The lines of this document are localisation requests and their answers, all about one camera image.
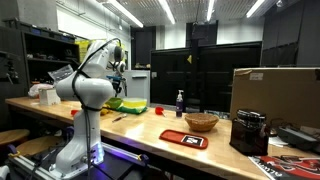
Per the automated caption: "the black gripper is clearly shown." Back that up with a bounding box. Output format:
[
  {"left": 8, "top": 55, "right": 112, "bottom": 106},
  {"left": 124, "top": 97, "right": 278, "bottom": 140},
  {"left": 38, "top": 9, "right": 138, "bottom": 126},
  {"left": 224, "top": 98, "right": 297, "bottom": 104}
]
[{"left": 111, "top": 80, "right": 128, "bottom": 98}]

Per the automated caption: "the green plastic bowl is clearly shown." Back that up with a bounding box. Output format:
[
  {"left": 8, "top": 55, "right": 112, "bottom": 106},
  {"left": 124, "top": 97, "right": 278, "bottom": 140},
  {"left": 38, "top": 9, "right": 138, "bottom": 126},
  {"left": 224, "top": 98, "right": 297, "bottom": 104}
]
[{"left": 105, "top": 97, "right": 124, "bottom": 110}]

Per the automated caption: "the clear container with yellow lid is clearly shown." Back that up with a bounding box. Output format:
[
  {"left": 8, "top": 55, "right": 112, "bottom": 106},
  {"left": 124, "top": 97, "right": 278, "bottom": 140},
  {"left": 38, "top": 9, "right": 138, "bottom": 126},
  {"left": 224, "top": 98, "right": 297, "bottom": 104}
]
[{"left": 121, "top": 97, "right": 148, "bottom": 109}]

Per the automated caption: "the green wipes packet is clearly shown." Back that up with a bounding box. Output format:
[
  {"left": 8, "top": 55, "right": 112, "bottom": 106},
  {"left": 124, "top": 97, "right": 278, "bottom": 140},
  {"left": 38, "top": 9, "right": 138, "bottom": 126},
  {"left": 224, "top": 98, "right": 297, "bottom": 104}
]
[{"left": 114, "top": 105, "right": 149, "bottom": 116}]

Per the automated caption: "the purple pump bottle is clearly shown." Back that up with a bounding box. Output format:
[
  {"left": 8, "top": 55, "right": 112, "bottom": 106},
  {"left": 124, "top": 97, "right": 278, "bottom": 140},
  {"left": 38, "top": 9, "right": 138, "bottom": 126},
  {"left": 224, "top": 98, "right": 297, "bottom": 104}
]
[{"left": 175, "top": 89, "right": 185, "bottom": 118}]

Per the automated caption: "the red tray with printed tag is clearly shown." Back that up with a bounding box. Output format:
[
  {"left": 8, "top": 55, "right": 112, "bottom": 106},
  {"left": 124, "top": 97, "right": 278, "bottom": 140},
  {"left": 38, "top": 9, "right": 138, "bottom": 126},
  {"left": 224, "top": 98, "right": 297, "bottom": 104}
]
[{"left": 158, "top": 129, "right": 209, "bottom": 150}]

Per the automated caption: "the white box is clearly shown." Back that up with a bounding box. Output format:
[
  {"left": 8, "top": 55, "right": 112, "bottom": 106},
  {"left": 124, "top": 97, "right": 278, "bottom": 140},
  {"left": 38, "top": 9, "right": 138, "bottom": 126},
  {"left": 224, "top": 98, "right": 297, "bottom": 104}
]
[{"left": 38, "top": 87, "right": 62, "bottom": 106}]

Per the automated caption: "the clear plastic bag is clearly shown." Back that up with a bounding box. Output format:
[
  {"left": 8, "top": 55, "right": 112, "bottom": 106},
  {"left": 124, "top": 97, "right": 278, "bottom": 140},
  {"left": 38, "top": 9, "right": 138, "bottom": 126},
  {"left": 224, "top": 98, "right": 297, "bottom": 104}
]
[{"left": 28, "top": 83, "right": 54, "bottom": 99}]

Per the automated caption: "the dark storage shelf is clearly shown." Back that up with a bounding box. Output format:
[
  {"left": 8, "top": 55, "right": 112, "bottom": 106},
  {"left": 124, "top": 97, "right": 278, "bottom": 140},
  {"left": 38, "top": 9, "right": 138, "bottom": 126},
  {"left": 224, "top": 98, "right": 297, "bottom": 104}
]
[{"left": 0, "top": 18, "right": 82, "bottom": 101}]

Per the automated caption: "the woven wicker basket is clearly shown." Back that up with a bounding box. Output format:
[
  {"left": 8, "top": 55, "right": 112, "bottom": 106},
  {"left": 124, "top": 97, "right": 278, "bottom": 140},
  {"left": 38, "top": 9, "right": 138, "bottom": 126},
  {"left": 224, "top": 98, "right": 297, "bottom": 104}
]
[{"left": 184, "top": 112, "right": 220, "bottom": 132}]

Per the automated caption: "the round wooden stool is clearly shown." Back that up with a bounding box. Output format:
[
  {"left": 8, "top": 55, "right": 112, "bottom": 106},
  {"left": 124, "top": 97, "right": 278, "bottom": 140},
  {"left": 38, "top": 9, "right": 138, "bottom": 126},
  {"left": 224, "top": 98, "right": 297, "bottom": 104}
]
[
  {"left": 16, "top": 135, "right": 66, "bottom": 158},
  {"left": 0, "top": 129, "right": 31, "bottom": 148}
]

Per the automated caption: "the brown cardboard box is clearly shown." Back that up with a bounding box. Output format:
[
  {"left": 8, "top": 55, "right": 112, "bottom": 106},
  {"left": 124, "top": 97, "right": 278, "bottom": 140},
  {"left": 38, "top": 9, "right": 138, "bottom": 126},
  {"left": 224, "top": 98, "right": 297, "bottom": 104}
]
[{"left": 229, "top": 67, "right": 320, "bottom": 130}]

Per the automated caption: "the black flat device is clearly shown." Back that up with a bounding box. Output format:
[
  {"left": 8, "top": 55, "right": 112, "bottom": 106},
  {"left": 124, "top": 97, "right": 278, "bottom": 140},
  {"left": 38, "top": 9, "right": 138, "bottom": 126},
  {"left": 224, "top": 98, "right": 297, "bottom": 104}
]
[{"left": 277, "top": 125, "right": 320, "bottom": 152}]

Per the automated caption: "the red and black magazine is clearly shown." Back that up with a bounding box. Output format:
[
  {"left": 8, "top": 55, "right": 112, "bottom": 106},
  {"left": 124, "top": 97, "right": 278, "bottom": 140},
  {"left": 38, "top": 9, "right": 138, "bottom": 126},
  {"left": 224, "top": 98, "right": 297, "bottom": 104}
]
[{"left": 248, "top": 154, "right": 320, "bottom": 180}]

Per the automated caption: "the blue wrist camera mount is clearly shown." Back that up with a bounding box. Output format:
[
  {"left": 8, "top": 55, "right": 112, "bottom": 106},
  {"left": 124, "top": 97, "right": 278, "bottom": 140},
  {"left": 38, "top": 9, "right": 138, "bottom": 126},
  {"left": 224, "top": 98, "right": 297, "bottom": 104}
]
[{"left": 106, "top": 75, "right": 125, "bottom": 82}]

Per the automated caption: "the metal spoon with purple handle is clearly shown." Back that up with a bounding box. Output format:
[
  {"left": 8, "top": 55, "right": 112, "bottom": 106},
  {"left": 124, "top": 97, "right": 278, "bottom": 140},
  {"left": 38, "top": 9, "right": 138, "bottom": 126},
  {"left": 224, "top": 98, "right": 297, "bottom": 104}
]
[{"left": 111, "top": 113, "right": 128, "bottom": 123}]

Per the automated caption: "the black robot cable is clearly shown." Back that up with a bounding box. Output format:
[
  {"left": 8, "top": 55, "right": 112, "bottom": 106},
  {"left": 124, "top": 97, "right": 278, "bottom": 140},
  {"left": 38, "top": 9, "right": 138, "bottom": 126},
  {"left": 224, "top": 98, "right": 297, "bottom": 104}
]
[{"left": 70, "top": 37, "right": 124, "bottom": 176}]

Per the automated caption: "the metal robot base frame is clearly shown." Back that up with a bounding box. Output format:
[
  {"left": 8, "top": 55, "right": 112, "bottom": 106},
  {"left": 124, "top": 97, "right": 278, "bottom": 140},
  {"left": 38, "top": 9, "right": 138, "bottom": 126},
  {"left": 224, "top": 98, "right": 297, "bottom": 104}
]
[{"left": 6, "top": 142, "right": 151, "bottom": 180}]

